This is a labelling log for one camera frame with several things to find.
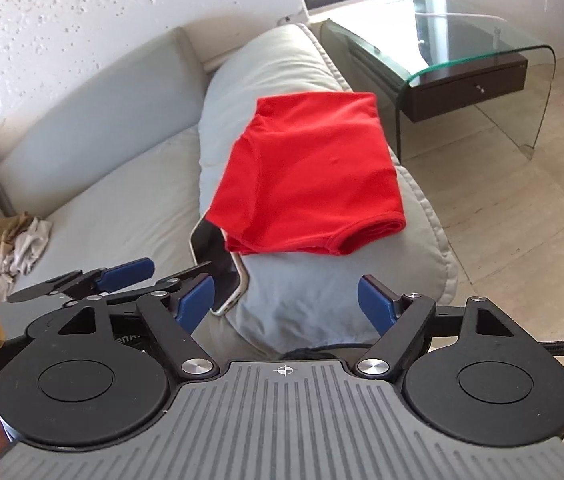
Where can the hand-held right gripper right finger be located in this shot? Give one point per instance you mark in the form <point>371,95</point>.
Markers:
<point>374,302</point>

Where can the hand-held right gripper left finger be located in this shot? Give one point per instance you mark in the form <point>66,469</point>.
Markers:
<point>194,305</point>

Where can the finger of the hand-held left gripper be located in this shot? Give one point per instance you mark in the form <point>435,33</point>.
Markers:
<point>187,277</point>
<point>127,270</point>

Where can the red t-shirt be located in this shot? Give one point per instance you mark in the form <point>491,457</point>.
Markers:
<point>312,175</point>

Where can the smartphone with white case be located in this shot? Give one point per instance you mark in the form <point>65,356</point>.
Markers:
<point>219,265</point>

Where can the light grey armrest cushion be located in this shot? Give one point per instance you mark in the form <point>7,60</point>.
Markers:
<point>312,300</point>

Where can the off-white garment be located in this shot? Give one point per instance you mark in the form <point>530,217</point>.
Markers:
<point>24,255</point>

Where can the tan garment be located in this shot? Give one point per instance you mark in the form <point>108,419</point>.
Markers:
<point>4,232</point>

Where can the grey sofa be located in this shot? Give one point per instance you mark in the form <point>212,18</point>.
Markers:
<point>112,150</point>

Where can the dark wooden drawer unit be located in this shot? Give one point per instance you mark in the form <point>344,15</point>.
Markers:
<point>462,87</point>

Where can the bent glass side table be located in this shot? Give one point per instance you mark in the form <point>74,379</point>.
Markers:
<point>462,45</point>

